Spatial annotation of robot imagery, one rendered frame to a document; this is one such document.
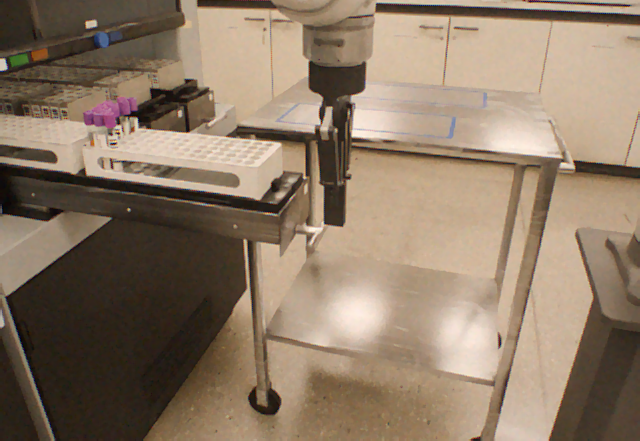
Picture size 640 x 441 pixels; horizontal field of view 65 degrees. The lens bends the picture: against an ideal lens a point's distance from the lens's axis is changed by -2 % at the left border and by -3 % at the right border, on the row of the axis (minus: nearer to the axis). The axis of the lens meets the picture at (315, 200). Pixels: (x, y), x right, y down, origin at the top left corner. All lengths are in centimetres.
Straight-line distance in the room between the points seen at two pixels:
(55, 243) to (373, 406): 96
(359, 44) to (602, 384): 64
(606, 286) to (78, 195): 81
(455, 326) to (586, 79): 196
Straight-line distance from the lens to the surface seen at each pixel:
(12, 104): 115
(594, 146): 317
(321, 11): 44
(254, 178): 71
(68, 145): 87
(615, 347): 90
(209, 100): 135
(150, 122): 114
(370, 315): 136
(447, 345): 131
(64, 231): 96
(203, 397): 157
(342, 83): 65
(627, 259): 89
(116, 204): 84
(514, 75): 301
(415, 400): 156
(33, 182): 93
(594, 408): 98
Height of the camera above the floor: 113
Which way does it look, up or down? 26 degrees down
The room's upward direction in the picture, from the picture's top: straight up
